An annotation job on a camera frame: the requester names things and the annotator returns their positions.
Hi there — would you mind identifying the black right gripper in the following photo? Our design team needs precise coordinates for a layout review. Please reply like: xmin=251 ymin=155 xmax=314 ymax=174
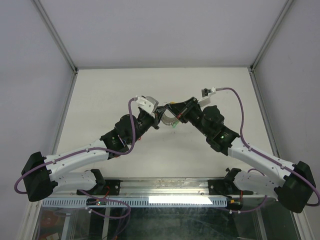
xmin=164 ymin=97 xmax=211 ymax=138

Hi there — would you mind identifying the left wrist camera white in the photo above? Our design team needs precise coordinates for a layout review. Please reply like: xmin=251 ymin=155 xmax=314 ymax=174
xmin=135 ymin=95 xmax=159 ymax=117

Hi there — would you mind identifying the right aluminium frame post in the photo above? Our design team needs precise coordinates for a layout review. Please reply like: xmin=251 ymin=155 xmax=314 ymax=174
xmin=250 ymin=0 xmax=296 ymax=72

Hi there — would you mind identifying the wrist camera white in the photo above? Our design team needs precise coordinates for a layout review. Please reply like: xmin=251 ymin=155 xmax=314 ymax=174
xmin=198 ymin=87 xmax=216 ymax=108
xmin=135 ymin=95 xmax=159 ymax=117

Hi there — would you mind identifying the left aluminium frame post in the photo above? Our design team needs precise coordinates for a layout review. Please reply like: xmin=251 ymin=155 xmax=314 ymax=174
xmin=32 ymin=0 xmax=79 ymax=73

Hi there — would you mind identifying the green key tag right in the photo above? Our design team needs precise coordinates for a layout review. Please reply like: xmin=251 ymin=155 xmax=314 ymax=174
xmin=172 ymin=121 xmax=179 ymax=128

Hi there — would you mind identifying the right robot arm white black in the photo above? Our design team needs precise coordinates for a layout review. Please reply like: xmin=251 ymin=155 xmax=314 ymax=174
xmin=165 ymin=97 xmax=316 ymax=213

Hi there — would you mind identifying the aluminium mounting rail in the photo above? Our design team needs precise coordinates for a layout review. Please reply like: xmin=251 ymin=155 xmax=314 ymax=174
xmin=31 ymin=176 xmax=253 ymax=196

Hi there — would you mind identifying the aluminium frame post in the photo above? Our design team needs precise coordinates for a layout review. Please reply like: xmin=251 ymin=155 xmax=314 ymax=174
xmin=250 ymin=0 xmax=296 ymax=72
xmin=32 ymin=0 xmax=79 ymax=73

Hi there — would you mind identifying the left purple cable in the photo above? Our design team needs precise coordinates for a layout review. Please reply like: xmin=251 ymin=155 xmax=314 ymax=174
xmin=13 ymin=97 xmax=138 ymax=221

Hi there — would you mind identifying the grey slotted cable duct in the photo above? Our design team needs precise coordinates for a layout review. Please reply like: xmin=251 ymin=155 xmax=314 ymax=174
xmin=42 ymin=196 xmax=227 ymax=208

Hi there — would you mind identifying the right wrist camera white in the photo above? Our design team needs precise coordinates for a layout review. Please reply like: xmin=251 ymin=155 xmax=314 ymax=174
xmin=198 ymin=87 xmax=216 ymax=108

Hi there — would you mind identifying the large grey keyring yellow handle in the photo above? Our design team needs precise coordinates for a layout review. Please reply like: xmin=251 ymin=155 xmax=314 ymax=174
xmin=161 ymin=109 xmax=180 ymax=129

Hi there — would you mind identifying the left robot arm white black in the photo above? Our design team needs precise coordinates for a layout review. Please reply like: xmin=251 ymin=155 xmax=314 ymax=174
xmin=18 ymin=107 xmax=165 ymax=202

